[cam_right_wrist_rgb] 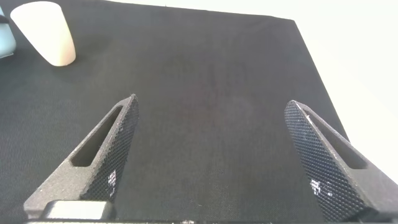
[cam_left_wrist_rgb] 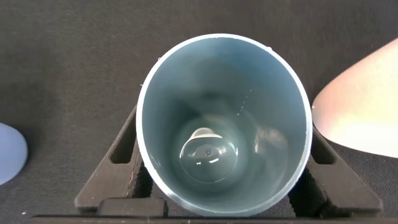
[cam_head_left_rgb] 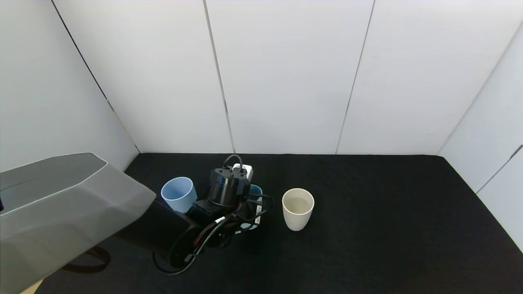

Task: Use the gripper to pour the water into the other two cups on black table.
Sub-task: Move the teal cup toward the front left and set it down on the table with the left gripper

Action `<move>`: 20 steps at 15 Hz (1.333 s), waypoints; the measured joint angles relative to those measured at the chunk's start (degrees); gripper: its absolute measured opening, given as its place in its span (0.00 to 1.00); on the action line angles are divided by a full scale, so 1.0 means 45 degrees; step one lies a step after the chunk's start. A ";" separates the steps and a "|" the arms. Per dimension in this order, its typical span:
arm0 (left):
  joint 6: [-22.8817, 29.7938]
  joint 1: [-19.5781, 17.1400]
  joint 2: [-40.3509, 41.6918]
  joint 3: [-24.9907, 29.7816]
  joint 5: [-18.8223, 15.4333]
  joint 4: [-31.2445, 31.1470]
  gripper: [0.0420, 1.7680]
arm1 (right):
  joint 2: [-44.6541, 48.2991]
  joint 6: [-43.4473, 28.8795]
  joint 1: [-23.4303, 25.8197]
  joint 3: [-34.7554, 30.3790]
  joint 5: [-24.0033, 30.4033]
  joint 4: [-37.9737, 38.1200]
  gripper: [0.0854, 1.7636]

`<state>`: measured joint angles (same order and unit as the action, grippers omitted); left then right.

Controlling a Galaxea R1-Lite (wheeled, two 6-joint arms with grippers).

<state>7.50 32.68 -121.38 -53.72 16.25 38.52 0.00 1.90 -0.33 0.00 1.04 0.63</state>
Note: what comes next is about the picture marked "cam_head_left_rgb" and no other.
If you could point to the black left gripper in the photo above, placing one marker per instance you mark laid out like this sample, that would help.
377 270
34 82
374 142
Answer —
257 213

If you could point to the teal plastic cup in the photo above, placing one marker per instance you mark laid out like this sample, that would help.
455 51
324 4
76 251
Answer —
256 191

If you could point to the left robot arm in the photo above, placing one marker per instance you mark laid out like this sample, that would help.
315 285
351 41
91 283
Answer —
61 204

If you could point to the cream plastic cup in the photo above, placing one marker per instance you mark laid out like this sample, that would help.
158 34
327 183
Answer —
297 220

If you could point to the light blue plastic cup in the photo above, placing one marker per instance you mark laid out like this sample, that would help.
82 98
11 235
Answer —
177 192

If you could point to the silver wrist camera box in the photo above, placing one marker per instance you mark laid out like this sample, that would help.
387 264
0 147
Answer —
245 169

